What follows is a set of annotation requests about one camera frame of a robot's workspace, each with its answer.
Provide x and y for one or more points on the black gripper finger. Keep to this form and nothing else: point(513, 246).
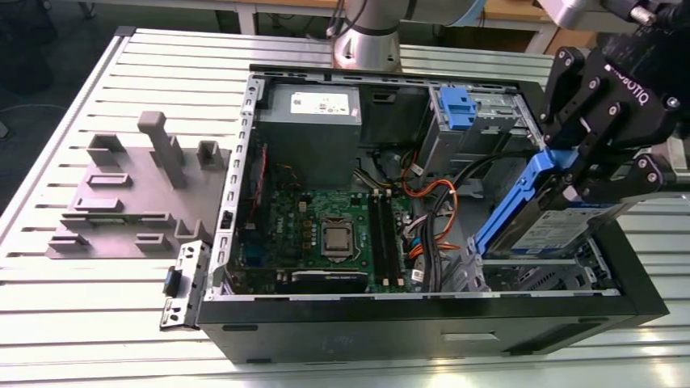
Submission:
point(609, 186)
point(564, 81)

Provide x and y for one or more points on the hard disk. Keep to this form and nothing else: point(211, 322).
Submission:
point(545, 230)

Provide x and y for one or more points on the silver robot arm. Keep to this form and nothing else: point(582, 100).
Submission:
point(369, 44)

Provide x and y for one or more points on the metal disk bay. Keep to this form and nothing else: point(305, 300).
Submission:
point(539, 262)

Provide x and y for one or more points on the wooden top desk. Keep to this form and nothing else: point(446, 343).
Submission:
point(511, 16)

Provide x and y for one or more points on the blue plastic drive latch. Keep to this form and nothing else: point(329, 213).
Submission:
point(457, 109)

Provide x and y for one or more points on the metal optical drive cage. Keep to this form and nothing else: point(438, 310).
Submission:
point(458, 145)

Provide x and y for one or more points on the black RAM slot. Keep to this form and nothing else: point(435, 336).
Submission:
point(377, 238)
point(390, 238)
point(382, 238)

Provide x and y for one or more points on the metal locking lever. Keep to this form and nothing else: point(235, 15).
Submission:
point(358, 242)

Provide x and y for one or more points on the grey power supply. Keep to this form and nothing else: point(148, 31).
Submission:
point(307, 153)

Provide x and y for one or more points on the black CPU socket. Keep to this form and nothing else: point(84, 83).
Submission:
point(335, 221)

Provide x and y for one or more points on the silver CPU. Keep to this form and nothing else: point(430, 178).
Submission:
point(338, 238)

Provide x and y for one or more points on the black PC case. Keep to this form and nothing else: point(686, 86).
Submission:
point(377, 323)

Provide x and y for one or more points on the black graphics card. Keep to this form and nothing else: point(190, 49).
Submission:
point(323, 283)

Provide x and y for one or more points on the green motherboard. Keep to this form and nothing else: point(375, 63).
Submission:
point(291, 210)

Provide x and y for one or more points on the white framed desk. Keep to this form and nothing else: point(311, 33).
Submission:
point(246, 20)

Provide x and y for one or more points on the blue expansion slot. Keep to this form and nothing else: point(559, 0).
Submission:
point(254, 256)

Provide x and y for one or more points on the grey parts rack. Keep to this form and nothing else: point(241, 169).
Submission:
point(135, 202)

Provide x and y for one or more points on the green RAM stick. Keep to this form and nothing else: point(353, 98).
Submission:
point(108, 221)

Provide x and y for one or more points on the metal card retention bracket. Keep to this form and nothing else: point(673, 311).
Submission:
point(188, 283)

